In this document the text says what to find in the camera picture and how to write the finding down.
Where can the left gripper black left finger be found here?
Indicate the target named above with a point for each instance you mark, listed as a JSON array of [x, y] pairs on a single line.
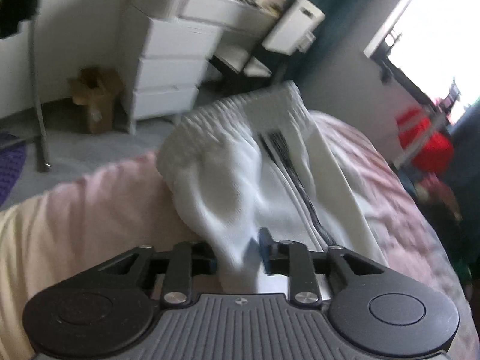
[[110, 308]]

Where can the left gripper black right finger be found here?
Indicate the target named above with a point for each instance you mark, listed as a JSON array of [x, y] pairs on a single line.
[[371, 309]]

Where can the brown cardboard box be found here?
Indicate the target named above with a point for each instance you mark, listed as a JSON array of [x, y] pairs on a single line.
[[97, 89]]

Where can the white drawer desk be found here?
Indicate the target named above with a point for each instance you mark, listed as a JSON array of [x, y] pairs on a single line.
[[165, 47]]

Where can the white chair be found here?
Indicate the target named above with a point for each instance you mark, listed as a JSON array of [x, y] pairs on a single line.
[[290, 35]]

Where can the red bag on stand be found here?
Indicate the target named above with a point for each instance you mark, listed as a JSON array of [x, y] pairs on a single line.
[[438, 151]]

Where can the pink pastel bed duvet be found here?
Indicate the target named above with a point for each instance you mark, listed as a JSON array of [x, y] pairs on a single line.
[[75, 226]]

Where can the grey metal pole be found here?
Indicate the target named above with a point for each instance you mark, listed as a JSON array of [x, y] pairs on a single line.
[[40, 137]]

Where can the window with dark frame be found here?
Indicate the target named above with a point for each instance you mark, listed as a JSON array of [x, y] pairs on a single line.
[[431, 48]]

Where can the pile of clothes on floor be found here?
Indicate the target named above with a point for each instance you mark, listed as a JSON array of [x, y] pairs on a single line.
[[458, 234]]

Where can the purple rug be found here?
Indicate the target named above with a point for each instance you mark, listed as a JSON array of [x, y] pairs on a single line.
[[11, 166]]

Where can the white zip jacket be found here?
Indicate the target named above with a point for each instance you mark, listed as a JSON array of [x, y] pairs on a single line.
[[254, 161]]

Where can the white metal stand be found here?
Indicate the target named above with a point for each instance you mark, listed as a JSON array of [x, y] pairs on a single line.
[[438, 122]]

